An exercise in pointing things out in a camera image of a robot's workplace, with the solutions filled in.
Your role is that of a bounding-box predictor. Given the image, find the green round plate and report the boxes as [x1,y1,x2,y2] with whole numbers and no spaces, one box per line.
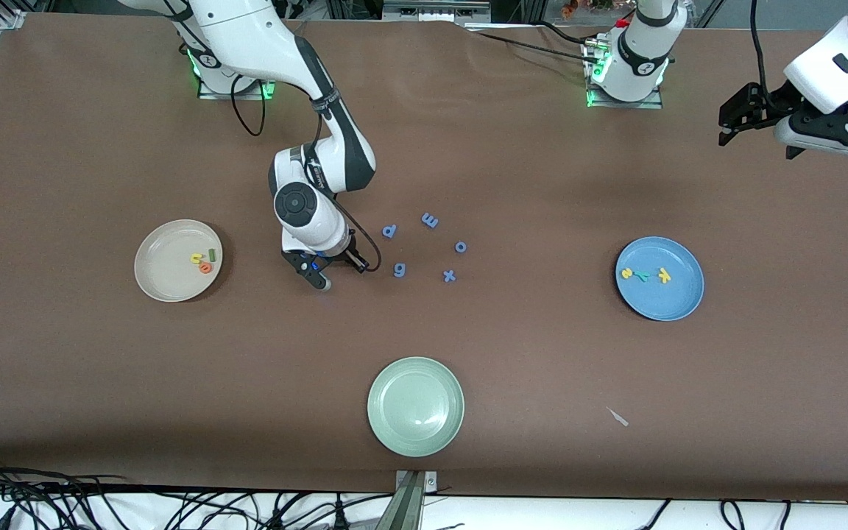
[367,356,465,458]

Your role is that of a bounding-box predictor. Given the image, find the blue round plate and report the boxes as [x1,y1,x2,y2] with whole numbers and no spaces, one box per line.
[615,236,705,322]

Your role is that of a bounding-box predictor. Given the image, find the beige round plate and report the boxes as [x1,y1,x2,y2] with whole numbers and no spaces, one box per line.
[134,219,224,303]

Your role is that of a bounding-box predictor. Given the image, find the small orange object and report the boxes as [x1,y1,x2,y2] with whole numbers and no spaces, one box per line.
[561,0,616,17]

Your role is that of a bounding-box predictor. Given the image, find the brown table mat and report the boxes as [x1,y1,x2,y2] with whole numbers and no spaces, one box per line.
[0,11,848,503]

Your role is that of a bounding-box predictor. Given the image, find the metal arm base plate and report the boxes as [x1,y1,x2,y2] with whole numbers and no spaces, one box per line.
[197,74,278,101]
[584,37,665,110]

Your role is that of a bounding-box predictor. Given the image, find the black power cable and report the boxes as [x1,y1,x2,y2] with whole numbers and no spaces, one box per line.
[464,21,605,67]

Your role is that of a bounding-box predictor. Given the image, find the aluminium profile post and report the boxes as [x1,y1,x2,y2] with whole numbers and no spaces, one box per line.
[393,470,439,530]

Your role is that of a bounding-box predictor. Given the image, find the aluminium frame bar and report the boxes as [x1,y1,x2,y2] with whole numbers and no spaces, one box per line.
[384,0,491,21]

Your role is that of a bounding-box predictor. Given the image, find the black cable tangle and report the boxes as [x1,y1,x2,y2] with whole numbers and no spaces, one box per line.
[0,453,395,530]

